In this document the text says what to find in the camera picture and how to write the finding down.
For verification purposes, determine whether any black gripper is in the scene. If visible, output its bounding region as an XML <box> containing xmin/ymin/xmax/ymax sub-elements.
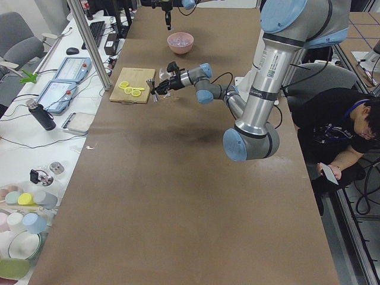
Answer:
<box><xmin>153</xmin><ymin>11</ymin><xmax>182</xmax><ymax>95</ymax></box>

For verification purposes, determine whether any steel jigger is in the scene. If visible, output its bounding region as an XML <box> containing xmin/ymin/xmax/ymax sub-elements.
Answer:
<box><xmin>146</xmin><ymin>78</ymin><xmax>159</xmax><ymax>103</ymax></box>

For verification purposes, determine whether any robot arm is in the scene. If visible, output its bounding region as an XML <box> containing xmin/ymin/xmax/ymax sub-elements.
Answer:
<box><xmin>140</xmin><ymin>0</ymin><xmax>202</xmax><ymax>31</ymax></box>
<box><xmin>151</xmin><ymin>1</ymin><xmax>351</xmax><ymax>162</ymax></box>

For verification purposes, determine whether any pink bowl of ice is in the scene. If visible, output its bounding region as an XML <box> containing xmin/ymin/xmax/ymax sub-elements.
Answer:
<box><xmin>167</xmin><ymin>32</ymin><xmax>194</xmax><ymax>55</ymax></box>

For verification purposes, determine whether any clear wine glass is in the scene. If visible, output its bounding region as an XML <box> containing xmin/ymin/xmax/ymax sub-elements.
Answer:
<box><xmin>159</xmin><ymin>68</ymin><xmax>173</xmax><ymax>98</ymax></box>

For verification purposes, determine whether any bamboo cutting board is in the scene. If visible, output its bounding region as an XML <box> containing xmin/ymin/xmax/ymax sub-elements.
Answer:
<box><xmin>109</xmin><ymin>68</ymin><xmax>156</xmax><ymax>104</ymax></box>

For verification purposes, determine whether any middle lemon slice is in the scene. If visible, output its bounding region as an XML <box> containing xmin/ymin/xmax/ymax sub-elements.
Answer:
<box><xmin>124</xmin><ymin>87</ymin><xmax>134</xmax><ymax>94</ymax></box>

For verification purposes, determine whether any far lemon slice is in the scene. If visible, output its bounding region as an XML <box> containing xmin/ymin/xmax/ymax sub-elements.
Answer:
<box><xmin>118</xmin><ymin>81</ymin><xmax>129</xmax><ymax>90</ymax></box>

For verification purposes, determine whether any black power adapter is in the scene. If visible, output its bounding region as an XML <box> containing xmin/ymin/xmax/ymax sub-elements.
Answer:
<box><xmin>104</xmin><ymin>33</ymin><xmax>119</xmax><ymax>56</ymax></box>

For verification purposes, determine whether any black keyboard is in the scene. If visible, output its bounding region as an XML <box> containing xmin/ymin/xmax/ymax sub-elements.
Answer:
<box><xmin>89</xmin><ymin>21</ymin><xmax>106</xmax><ymax>48</ymax></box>

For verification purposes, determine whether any far blue teach pendant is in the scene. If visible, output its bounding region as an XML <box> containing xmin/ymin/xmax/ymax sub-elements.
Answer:
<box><xmin>53</xmin><ymin>56</ymin><xmax>92</xmax><ymax>83</ymax></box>

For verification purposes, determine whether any blue teach pendant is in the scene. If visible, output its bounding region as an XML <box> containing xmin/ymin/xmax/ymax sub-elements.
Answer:
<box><xmin>37</xmin><ymin>80</ymin><xmax>77</xmax><ymax>115</ymax></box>
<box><xmin>53</xmin><ymin>56</ymin><xmax>92</xmax><ymax>83</ymax></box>

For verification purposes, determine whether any black computer mouse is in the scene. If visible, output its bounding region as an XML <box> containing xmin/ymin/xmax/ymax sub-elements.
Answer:
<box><xmin>66</xmin><ymin>47</ymin><xmax>80</xmax><ymax>55</ymax></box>

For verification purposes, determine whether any white tray box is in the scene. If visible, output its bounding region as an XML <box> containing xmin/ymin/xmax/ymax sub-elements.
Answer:
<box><xmin>62</xmin><ymin>112</ymin><xmax>95</xmax><ymax>135</ymax></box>

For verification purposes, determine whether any near blue teach pendant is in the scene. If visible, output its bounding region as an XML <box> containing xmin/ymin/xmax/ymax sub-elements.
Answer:
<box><xmin>37</xmin><ymin>80</ymin><xmax>77</xmax><ymax>115</ymax></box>

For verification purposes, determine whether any green clamp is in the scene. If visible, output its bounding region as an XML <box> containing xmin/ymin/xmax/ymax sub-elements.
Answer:
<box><xmin>19</xmin><ymin>69</ymin><xmax>38</xmax><ymax>84</ymax></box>

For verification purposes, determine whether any black water bottle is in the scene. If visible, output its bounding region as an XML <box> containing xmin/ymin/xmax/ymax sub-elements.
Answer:
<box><xmin>26</xmin><ymin>99</ymin><xmax>56</xmax><ymax>131</ymax></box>

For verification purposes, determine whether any grey office chair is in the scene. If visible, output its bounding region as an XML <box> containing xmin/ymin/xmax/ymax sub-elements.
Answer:
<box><xmin>1</xmin><ymin>12</ymin><xmax>46</xmax><ymax>109</ymax></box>

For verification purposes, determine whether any person in black shirt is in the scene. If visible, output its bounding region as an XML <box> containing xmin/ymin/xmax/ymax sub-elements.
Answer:
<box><xmin>292</xmin><ymin>88</ymin><xmax>379</xmax><ymax>215</ymax></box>

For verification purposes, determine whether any grey plastic cup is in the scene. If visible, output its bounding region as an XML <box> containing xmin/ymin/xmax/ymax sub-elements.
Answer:
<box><xmin>33</xmin><ymin>191</ymin><xmax>58</xmax><ymax>210</ymax></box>

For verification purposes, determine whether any yellow plastic cup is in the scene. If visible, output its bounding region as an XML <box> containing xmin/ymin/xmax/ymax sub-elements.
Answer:
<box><xmin>17</xmin><ymin>192</ymin><xmax>36</xmax><ymax>206</ymax></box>

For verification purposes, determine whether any green plastic cup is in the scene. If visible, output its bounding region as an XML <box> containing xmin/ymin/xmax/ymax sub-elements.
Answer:
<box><xmin>5</xmin><ymin>191</ymin><xmax>21</xmax><ymax>205</ymax></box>

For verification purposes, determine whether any blue plastic cup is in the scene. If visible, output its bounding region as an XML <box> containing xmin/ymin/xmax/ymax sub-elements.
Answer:
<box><xmin>22</xmin><ymin>213</ymin><xmax>47</xmax><ymax>234</ymax></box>

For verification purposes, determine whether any white bowl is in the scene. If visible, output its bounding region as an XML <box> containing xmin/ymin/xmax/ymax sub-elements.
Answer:
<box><xmin>8</xmin><ymin>231</ymin><xmax>42</xmax><ymax>260</ymax></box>

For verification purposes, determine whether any lemon slice near handle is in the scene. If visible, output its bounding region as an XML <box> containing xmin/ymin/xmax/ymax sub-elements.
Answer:
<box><xmin>131</xmin><ymin>90</ymin><xmax>141</xmax><ymax>97</ymax></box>

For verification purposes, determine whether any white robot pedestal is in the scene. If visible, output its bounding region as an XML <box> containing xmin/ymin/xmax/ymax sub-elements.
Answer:
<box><xmin>234</xmin><ymin>35</ymin><xmax>281</xmax><ymax>106</ymax></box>

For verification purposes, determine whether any aluminium frame post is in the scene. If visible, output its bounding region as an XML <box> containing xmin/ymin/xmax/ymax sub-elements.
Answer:
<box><xmin>67</xmin><ymin>0</ymin><xmax>111</xmax><ymax>91</ymax></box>

